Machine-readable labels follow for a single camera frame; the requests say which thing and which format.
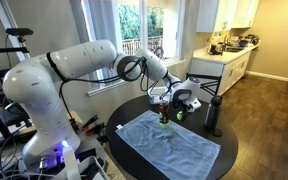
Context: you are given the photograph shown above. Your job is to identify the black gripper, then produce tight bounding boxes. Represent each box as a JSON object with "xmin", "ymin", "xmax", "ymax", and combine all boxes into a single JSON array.
[{"xmin": 171, "ymin": 100, "xmax": 188, "ymax": 121}]

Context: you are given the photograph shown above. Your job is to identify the white upper cabinets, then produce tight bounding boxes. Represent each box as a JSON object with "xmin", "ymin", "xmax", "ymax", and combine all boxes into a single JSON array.
[{"xmin": 196, "ymin": 0, "xmax": 260, "ymax": 32}]

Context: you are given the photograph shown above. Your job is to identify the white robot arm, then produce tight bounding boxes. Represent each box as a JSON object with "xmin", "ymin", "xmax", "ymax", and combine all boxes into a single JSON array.
[{"xmin": 3, "ymin": 40, "xmax": 201, "ymax": 172}]

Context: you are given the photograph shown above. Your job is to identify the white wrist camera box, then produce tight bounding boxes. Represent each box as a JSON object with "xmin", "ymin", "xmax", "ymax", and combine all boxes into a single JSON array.
[{"xmin": 187, "ymin": 99, "xmax": 201, "ymax": 112}]

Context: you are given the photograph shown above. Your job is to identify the white kitchen counter cabinet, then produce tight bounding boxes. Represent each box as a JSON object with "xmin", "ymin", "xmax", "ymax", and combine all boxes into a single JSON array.
[{"xmin": 190, "ymin": 45, "xmax": 259, "ymax": 95}]

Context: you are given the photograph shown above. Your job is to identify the light blue towel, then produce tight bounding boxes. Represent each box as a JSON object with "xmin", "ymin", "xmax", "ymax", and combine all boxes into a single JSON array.
[{"xmin": 115, "ymin": 110, "xmax": 221, "ymax": 180}]

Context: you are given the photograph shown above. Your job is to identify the clear tennis ball container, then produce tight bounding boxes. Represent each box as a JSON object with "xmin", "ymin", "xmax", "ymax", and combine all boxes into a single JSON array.
[{"xmin": 159, "ymin": 103, "xmax": 169, "ymax": 128}]

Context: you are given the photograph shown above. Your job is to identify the red-handled pliers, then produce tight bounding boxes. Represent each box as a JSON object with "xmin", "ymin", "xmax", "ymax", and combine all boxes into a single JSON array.
[{"xmin": 81, "ymin": 114, "xmax": 107, "ymax": 137}]

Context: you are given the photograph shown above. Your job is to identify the dark metal water bottle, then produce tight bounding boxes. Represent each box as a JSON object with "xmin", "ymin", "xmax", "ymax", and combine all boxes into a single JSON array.
[{"xmin": 204, "ymin": 96, "xmax": 222, "ymax": 137}]

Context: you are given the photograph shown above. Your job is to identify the yellow-green tennis ball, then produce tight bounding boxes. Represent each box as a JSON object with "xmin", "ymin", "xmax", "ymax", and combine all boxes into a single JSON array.
[{"xmin": 176, "ymin": 111, "xmax": 183, "ymax": 121}]

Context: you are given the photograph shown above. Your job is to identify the round black table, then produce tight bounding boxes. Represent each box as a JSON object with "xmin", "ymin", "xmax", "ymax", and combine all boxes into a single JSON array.
[{"xmin": 106, "ymin": 96, "xmax": 238, "ymax": 180}]

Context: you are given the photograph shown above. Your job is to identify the black camera on stand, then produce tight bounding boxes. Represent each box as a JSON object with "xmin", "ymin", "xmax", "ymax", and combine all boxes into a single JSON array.
[{"xmin": 6, "ymin": 28, "xmax": 33, "ymax": 36}]

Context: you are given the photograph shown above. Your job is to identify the black metal chair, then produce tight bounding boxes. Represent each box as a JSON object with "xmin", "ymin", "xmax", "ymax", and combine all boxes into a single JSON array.
[{"xmin": 186, "ymin": 73, "xmax": 222, "ymax": 96}]

